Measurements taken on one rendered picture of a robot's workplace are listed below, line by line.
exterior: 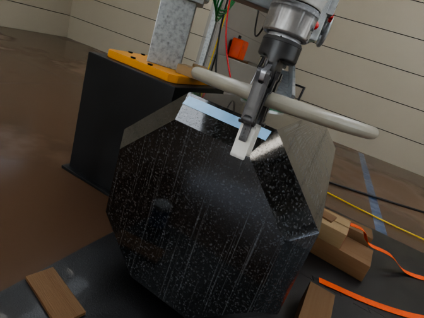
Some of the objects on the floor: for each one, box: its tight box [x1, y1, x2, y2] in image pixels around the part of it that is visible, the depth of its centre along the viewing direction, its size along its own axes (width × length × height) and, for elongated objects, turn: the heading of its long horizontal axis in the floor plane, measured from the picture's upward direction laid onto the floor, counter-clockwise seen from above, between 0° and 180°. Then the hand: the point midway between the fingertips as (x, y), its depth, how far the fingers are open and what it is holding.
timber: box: [294, 281, 335, 318], centre depth 135 cm, size 30×12×12 cm, turn 114°
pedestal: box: [61, 51, 224, 197], centre depth 204 cm, size 66×66×74 cm
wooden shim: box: [25, 267, 86, 318], centre depth 113 cm, size 25×10×2 cm, turn 11°
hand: (245, 141), depth 64 cm, fingers closed on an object, 4 cm apart
